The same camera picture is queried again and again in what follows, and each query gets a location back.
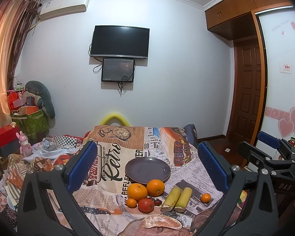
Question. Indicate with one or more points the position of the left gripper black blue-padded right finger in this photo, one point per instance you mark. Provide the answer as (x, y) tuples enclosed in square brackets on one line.
[(248, 205)]

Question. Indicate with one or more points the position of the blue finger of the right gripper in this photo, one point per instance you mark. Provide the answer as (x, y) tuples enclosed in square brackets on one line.
[(269, 140)]

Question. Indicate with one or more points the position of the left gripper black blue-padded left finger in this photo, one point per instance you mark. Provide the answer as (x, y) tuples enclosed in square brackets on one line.
[(47, 206)]

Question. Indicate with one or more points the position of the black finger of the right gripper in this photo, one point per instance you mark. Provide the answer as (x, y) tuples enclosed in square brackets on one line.
[(253, 154)]

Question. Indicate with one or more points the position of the small tangerine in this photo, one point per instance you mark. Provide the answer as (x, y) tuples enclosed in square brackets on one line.
[(131, 203), (205, 198)]

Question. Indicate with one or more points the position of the sugarcane piece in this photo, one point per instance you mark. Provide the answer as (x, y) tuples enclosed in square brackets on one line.
[(183, 200), (171, 199)]

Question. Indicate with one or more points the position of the peeled pomelo segment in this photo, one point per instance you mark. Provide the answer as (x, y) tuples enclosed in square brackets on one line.
[(161, 221)]

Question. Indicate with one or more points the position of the large orange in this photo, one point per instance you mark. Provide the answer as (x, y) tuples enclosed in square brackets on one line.
[(137, 191), (155, 188)]

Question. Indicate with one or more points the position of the red tomato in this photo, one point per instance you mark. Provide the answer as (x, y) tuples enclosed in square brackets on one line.
[(146, 205)]

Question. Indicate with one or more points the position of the brown wooden door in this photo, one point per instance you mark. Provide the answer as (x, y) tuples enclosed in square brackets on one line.
[(247, 91)]

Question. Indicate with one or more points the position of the pink rabbit toy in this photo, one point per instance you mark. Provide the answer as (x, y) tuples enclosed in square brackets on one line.
[(24, 144)]

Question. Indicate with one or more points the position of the retro newspaper print tablecloth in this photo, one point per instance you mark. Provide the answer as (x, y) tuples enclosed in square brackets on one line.
[(103, 194)]

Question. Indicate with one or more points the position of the red gift box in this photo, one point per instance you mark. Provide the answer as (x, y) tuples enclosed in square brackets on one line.
[(8, 134)]

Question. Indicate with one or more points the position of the dark red grape right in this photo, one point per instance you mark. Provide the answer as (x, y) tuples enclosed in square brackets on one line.
[(157, 202)]

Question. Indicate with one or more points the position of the green gift bag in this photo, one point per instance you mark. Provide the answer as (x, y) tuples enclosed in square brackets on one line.
[(34, 125)]

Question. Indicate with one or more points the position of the dark purple plate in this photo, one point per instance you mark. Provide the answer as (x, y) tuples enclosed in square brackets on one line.
[(144, 169)]

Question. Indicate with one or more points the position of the white wardrobe heart door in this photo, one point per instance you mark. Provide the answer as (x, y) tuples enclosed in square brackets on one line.
[(278, 32)]

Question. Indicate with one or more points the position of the yellow foam hoop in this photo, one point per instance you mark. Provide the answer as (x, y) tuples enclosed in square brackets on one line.
[(115, 118)]

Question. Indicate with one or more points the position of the grey plush pillow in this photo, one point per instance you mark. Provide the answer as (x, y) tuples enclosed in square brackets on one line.
[(39, 89)]

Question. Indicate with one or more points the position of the brown overhead wooden cabinet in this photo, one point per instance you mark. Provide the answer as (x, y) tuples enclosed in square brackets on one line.
[(232, 19)]

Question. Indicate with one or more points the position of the orange striped curtain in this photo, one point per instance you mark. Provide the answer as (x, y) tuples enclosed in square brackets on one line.
[(16, 17)]

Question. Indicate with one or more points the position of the white air conditioner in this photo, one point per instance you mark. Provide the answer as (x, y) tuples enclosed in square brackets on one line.
[(57, 8)]

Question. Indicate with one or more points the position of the small black wall monitor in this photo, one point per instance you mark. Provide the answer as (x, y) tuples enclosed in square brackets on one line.
[(118, 70)]

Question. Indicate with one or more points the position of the black wall television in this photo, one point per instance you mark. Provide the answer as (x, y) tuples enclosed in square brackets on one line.
[(120, 41)]

